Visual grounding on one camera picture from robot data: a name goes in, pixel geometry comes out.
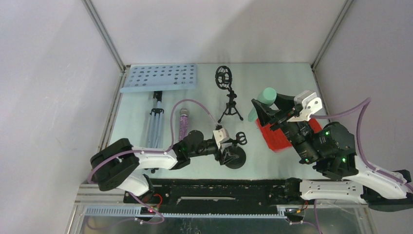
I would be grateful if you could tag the red sheet music page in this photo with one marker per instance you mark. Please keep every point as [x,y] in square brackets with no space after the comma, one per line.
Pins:
[277,141]

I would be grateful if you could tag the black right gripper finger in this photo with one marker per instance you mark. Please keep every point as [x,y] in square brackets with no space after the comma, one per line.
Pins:
[264,112]
[284,102]

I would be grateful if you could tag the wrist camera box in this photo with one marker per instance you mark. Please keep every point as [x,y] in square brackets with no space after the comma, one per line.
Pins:
[307,104]
[220,136]

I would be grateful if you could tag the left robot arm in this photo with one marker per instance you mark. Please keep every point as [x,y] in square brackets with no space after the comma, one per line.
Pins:
[118,165]

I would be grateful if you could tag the light blue music stand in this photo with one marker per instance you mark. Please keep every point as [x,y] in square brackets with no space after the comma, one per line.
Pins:
[156,79]

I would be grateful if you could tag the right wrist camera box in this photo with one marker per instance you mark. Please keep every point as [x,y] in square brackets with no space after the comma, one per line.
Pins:
[307,104]

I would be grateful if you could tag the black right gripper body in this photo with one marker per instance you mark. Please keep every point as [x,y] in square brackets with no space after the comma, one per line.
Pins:
[294,128]

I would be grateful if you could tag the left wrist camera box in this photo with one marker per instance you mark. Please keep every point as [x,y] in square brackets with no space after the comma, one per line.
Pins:
[220,136]

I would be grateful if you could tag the black round base mic stand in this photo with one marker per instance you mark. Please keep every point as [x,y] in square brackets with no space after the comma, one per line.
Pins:
[239,140]

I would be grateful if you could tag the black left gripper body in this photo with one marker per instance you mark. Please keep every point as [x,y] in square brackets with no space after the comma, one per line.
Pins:
[220,157]

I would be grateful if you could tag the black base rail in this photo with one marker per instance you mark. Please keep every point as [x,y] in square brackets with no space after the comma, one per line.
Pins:
[225,196]

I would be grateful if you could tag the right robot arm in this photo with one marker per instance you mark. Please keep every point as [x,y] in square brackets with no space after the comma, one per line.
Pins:
[336,154]

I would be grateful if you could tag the pink glitter microphone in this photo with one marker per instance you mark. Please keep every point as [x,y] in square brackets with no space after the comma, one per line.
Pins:
[183,123]

